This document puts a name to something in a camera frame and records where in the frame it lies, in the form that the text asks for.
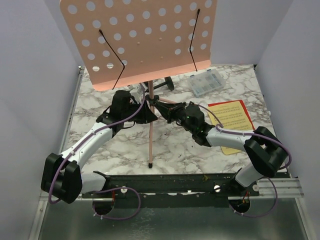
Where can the red paper sheet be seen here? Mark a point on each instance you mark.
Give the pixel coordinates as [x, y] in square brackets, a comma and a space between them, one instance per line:
[246, 112]

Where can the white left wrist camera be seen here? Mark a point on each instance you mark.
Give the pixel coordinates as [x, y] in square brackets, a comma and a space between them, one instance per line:
[136, 91]

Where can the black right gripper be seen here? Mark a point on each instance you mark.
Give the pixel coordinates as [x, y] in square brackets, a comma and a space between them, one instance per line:
[171, 113]

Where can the aluminium frame rail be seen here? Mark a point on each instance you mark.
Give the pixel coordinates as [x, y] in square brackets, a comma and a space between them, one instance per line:
[287, 188]

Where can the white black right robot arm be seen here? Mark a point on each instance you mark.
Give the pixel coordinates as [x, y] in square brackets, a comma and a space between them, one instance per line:
[266, 153]

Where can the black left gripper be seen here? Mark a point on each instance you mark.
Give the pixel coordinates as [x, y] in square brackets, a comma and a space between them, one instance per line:
[146, 115]

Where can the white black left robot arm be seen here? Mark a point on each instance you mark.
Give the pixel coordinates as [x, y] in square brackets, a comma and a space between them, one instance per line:
[62, 174]

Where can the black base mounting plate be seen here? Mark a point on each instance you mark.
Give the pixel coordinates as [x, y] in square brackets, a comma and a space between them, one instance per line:
[172, 191]

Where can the clear plastic compartment box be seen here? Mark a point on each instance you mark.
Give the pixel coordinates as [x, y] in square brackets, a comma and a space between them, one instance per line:
[206, 82]

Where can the yellow sheet music page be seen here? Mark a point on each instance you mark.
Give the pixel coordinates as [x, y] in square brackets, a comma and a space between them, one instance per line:
[232, 120]

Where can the pink perforated music stand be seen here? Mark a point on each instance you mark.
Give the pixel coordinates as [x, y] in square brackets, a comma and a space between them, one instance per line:
[125, 42]

